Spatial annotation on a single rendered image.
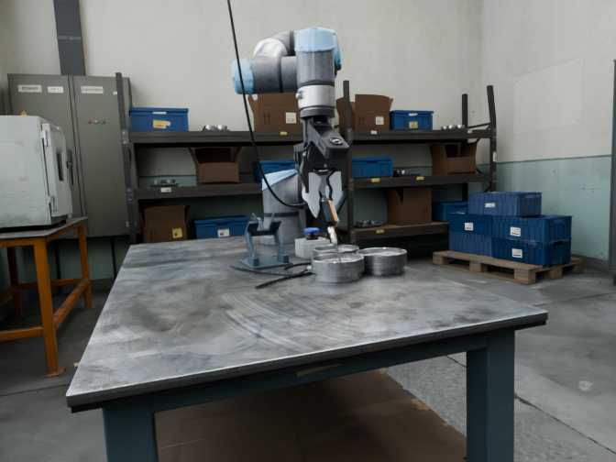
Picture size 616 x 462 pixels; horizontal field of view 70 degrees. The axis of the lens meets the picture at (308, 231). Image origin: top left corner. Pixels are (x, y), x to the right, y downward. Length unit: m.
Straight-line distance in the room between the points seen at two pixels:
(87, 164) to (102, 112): 0.51
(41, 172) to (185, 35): 2.63
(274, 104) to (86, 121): 1.75
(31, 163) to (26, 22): 2.43
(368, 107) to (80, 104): 2.81
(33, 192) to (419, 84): 4.44
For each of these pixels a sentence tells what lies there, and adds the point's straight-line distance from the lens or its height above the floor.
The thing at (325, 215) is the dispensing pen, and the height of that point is 0.92.
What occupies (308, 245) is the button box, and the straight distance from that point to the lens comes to 1.10.
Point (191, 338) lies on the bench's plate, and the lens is 0.60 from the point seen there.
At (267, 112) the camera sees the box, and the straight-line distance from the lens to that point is 4.54.
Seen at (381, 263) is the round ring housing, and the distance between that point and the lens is 0.89.
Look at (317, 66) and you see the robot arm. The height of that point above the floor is 1.21.
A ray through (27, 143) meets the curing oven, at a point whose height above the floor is 1.28.
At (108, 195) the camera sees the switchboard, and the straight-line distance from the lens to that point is 4.63.
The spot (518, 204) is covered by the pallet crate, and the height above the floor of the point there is 0.69.
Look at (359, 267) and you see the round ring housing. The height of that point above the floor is 0.83.
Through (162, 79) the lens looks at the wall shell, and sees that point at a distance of 4.99.
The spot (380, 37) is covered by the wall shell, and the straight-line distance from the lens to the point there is 5.78.
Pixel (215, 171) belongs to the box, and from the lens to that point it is 4.35.
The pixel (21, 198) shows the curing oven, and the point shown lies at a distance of 3.00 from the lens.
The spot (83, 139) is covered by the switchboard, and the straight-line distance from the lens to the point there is 4.67.
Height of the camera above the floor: 0.99
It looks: 6 degrees down
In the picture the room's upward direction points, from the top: 3 degrees counter-clockwise
